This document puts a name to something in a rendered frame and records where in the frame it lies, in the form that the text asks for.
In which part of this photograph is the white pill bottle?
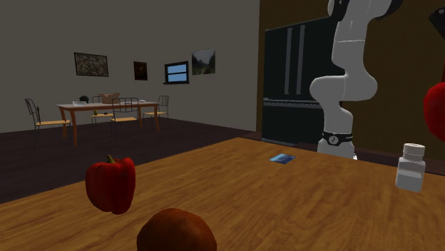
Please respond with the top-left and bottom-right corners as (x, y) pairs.
(394, 142), (427, 193)

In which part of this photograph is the small dark wall picture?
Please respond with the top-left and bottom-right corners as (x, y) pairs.
(133, 61), (148, 81)

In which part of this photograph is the wooden dining table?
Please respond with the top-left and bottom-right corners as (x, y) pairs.
(55, 91), (161, 147)

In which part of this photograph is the wire chair with wooden seat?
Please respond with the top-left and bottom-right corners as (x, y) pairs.
(91, 95), (116, 134)
(110, 97), (143, 140)
(142, 94), (171, 130)
(24, 98), (73, 147)

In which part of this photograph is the black refrigerator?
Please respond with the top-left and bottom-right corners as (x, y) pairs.
(260, 15), (344, 147)

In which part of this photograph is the brown round fruit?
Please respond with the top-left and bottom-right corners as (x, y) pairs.
(135, 208), (218, 251)

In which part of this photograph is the black framed window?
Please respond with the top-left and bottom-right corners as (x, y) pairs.
(163, 61), (190, 86)

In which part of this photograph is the red bell pepper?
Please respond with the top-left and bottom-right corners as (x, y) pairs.
(423, 64), (445, 144)
(85, 154), (137, 215)

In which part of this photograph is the wide mottled wall picture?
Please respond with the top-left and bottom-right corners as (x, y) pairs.
(73, 51), (110, 78)

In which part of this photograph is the landscape wall picture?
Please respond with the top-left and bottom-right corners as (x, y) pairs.
(190, 48), (216, 76)

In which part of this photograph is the blue flat packet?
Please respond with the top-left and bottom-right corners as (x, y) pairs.
(269, 153), (297, 165)

